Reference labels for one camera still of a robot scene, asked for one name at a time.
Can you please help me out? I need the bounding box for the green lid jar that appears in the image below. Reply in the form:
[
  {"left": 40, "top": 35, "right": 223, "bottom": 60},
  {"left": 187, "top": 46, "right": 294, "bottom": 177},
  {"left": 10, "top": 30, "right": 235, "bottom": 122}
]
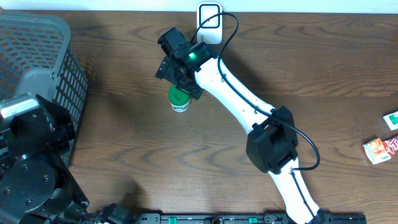
[{"left": 169, "top": 85, "right": 190, "bottom": 113}]

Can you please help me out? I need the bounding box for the orange white tissue packet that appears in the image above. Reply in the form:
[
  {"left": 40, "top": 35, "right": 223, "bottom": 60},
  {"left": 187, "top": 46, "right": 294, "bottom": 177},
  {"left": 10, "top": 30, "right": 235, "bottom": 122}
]
[{"left": 363, "top": 138, "right": 392, "bottom": 165}]

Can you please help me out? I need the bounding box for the white green medicine box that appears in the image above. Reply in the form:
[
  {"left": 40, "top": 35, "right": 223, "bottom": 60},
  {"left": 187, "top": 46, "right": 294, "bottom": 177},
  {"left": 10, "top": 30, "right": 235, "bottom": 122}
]
[{"left": 382, "top": 111, "right": 398, "bottom": 131}]

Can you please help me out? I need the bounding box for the red snack packet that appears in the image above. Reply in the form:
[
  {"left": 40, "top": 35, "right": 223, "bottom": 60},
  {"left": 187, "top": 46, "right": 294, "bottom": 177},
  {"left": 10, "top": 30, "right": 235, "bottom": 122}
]
[{"left": 383, "top": 136, "right": 398, "bottom": 157}]

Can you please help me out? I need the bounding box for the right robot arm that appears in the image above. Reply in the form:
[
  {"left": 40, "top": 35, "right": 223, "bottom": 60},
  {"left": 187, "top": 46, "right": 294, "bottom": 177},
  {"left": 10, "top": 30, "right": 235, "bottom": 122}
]
[{"left": 155, "top": 27, "right": 325, "bottom": 223}]

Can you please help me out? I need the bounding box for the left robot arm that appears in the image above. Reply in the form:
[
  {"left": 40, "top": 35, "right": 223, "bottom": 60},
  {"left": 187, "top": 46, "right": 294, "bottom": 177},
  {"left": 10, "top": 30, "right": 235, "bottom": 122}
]
[{"left": 1, "top": 93, "right": 90, "bottom": 223}]

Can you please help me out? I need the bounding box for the white barcode scanner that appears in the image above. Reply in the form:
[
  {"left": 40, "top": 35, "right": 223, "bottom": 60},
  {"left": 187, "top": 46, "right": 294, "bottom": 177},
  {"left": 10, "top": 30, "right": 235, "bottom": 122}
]
[{"left": 195, "top": 2, "right": 223, "bottom": 45}]

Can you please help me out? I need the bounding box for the grey plastic mesh basket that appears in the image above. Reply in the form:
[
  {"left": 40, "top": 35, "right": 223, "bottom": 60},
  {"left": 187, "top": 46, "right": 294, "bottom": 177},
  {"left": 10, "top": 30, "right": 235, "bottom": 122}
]
[{"left": 0, "top": 11, "right": 89, "bottom": 169}]

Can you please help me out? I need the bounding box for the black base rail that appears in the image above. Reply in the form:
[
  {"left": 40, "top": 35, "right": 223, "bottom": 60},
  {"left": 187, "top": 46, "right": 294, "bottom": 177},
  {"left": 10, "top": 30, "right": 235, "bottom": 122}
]
[{"left": 83, "top": 203, "right": 368, "bottom": 224}]

